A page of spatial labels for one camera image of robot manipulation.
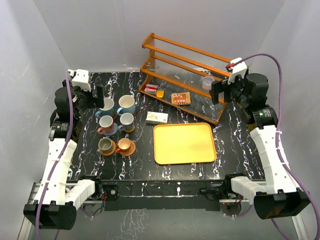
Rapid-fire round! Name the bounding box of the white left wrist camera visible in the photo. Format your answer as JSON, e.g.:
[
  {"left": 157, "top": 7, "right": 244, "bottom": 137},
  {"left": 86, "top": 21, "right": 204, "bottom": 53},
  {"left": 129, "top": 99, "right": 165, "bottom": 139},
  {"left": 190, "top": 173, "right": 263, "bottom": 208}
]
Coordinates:
[{"left": 69, "top": 69, "right": 91, "bottom": 92}]

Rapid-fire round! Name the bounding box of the large blue mug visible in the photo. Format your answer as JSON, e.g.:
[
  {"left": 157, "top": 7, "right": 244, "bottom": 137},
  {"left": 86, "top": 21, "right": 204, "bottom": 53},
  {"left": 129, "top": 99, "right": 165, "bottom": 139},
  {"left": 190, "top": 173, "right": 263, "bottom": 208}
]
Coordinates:
[
  {"left": 117, "top": 95, "right": 136, "bottom": 116},
  {"left": 95, "top": 97, "right": 117, "bottom": 119}
]

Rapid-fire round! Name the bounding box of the grey blue speckled mug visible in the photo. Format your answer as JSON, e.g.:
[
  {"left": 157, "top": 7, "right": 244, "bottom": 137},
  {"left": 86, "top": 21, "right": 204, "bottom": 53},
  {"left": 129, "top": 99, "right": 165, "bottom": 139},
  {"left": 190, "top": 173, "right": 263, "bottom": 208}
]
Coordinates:
[{"left": 118, "top": 115, "right": 135, "bottom": 132}]

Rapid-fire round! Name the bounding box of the small red orange cup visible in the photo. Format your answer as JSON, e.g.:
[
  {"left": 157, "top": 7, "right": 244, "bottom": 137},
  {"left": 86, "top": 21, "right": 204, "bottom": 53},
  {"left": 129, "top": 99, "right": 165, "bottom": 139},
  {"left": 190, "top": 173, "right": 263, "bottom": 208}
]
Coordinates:
[{"left": 116, "top": 137, "right": 132, "bottom": 153}]

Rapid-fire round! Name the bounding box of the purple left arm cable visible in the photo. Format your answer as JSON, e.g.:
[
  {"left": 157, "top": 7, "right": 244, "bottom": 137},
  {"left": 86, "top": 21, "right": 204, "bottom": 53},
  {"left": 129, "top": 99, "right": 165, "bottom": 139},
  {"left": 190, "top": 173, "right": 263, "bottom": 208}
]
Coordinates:
[{"left": 34, "top": 70, "right": 76, "bottom": 240}]

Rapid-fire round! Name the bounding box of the blue paper coaster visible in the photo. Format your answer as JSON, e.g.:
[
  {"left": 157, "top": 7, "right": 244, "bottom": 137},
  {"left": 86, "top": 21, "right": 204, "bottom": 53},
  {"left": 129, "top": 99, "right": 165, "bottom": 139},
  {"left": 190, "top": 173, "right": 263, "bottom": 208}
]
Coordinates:
[{"left": 103, "top": 122, "right": 118, "bottom": 136}]

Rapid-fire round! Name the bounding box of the pink grey mug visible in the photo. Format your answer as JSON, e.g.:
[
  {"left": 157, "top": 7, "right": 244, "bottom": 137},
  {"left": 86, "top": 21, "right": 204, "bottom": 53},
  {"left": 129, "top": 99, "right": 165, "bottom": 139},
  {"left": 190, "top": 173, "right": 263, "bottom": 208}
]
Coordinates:
[{"left": 97, "top": 115, "right": 115, "bottom": 135}]

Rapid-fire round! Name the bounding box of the orange yellow small packet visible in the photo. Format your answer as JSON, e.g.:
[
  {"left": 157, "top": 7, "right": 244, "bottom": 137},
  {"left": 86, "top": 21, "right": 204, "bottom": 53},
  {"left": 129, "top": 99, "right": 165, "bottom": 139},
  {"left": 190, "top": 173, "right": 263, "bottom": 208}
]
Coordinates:
[{"left": 156, "top": 89, "right": 165, "bottom": 99}]

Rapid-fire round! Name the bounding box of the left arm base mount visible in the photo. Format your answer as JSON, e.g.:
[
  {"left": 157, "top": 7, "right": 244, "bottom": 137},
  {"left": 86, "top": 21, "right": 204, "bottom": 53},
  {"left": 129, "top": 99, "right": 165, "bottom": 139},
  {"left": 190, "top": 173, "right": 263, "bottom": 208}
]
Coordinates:
[{"left": 82, "top": 182, "right": 119, "bottom": 211}]

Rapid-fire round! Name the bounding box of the small grey green cup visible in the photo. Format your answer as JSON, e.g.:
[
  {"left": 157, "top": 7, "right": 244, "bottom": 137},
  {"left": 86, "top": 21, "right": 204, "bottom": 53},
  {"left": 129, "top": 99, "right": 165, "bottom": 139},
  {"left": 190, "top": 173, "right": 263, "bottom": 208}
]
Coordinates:
[{"left": 96, "top": 137, "right": 115, "bottom": 155}]

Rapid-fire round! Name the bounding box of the plain orange wooden coaster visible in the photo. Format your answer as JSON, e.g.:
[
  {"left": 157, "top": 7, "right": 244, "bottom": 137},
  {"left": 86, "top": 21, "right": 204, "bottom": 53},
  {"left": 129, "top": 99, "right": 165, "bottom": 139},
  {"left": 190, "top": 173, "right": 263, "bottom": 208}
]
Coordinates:
[{"left": 99, "top": 138, "right": 117, "bottom": 157}]

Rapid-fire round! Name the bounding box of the orange black paper coaster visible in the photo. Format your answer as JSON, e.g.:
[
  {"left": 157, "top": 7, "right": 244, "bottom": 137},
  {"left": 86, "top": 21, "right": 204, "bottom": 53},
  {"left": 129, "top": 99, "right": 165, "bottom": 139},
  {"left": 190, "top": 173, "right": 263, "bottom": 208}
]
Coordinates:
[{"left": 124, "top": 126, "right": 135, "bottom": 133}]

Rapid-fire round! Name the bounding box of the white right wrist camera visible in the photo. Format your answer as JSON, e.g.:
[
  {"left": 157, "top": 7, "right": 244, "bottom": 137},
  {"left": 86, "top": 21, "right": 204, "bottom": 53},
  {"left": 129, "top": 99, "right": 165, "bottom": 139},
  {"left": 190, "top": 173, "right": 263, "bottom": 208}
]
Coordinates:
[{"left": 226, "top": 57, "right": 248, "bottom": 85}]

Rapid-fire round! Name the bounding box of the white yellow carton box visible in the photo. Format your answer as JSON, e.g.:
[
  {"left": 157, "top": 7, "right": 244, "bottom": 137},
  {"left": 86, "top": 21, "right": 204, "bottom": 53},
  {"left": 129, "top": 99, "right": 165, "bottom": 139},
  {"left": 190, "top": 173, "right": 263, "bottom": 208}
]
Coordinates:
[{"left": 145, "top": 111, "right": 168, "bottom": 125}]

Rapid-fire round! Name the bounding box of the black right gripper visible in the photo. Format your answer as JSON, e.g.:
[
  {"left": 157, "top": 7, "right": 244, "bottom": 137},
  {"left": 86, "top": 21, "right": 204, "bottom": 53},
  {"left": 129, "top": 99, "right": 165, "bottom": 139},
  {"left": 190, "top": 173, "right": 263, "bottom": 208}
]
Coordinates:
[{"left": 209, "top": 73, "right": 250, "bottom": 108}]

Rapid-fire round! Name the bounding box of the orange snack package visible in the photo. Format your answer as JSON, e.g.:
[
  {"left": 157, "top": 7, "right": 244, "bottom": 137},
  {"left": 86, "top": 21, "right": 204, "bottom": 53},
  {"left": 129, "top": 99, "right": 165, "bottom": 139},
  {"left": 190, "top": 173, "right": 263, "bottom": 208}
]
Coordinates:
[{"left": 171, "top": 92, "right": 191, "bottom": 106}]

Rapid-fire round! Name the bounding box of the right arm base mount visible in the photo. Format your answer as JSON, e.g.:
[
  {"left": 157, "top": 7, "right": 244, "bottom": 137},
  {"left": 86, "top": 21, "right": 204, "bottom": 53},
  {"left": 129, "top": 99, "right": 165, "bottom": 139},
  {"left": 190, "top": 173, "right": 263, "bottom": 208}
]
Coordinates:
[{"left": 199, "top": 173, "right": 256, "bottom": 205}]

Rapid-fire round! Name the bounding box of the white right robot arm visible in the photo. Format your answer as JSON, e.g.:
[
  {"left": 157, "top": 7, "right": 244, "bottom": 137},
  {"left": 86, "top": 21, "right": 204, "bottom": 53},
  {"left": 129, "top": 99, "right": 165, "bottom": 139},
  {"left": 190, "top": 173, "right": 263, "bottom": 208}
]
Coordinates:
[{"left": 209, "top": 73, "right": 310, "bottom": 220}]

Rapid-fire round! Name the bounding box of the red white small box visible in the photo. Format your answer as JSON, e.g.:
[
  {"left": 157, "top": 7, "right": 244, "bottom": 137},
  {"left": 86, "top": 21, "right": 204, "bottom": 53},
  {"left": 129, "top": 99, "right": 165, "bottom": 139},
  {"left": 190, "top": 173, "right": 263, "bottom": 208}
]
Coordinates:
[{"left": 144, "top": 84, "right": 159, "bottom": 95}]

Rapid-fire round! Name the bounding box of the large blue mug front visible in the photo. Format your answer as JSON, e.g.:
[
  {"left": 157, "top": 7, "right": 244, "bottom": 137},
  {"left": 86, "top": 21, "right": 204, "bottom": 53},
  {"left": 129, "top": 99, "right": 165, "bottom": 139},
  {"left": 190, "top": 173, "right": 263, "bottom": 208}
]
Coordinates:
[{"left": 117, "top": 95, "right": 136, "bottom": 116}]

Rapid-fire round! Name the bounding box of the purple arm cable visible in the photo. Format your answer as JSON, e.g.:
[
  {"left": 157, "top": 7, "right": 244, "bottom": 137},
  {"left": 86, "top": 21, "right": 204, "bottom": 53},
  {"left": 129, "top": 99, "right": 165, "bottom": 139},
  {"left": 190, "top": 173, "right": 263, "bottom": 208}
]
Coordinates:
[
  {"left": 34, "top": 70, "right": 76, "bottom": 240},
  {"left": 226, "top": 53, "right": 318, "bottom": 240}
]

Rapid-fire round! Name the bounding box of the clear plastic cup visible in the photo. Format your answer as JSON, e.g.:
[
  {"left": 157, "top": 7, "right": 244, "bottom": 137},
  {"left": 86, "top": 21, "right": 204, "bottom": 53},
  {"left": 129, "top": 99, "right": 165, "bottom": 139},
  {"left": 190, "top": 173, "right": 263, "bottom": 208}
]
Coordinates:
[{"left": 202, "top": 75, "right": 215, "bottom": 91}]

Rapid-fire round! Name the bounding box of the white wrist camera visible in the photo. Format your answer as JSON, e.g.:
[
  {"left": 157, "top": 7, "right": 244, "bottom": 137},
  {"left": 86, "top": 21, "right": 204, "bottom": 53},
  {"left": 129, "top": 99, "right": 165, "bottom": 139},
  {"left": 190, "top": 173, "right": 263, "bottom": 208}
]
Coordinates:
[
  {"left": 69, "top": 69, "right": 91, "bottom": 92},
  {"left": 226, "top": 57, "right": 248, "bottom": 85}
]

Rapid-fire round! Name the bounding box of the yellow serving tray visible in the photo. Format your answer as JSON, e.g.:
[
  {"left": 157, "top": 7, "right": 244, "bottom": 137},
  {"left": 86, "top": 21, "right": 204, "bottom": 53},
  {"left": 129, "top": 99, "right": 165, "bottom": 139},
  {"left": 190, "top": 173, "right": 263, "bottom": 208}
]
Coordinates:
[{"left": 153, "top": 122, "right": 217, "bottom": 165}]

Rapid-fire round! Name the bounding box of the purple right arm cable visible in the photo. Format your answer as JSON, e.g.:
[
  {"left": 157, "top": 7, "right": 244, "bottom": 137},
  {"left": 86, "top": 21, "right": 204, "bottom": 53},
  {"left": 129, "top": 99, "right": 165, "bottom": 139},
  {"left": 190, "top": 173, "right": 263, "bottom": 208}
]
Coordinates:
[{"left": 226, "top": 53, "right": 318, "bottom": 240}]

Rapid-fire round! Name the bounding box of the orange wooden shelf rack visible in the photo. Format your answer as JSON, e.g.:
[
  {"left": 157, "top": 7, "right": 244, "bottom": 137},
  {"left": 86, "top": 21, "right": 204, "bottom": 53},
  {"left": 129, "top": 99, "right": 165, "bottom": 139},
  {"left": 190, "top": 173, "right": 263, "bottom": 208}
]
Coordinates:
[{"left": 139, "top": 32, "right": 231, "bottom": 125}]

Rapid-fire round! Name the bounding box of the light wooden ridged coaster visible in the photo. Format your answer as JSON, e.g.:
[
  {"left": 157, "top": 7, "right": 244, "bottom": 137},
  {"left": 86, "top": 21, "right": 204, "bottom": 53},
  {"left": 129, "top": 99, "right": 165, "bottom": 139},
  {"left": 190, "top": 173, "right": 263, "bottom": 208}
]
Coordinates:
[{"left": 119, "top": 140, "right": 136, "bottom": 157}]

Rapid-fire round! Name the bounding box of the large blue mug back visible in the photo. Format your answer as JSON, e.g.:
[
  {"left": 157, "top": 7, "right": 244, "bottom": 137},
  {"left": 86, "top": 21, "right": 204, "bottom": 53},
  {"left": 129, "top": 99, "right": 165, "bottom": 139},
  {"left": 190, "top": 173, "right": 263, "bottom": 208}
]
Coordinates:
[{"left": 95, "top": 97, "right": 117, "bottom": 119}]

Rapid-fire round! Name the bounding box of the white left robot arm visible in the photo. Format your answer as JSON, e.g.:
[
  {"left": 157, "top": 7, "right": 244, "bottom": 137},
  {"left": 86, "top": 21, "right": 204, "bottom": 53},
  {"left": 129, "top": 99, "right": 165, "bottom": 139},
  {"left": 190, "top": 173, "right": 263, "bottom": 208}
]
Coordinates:
[{"left": 23, "top": 79, "right": 104, "bottom": 231}]

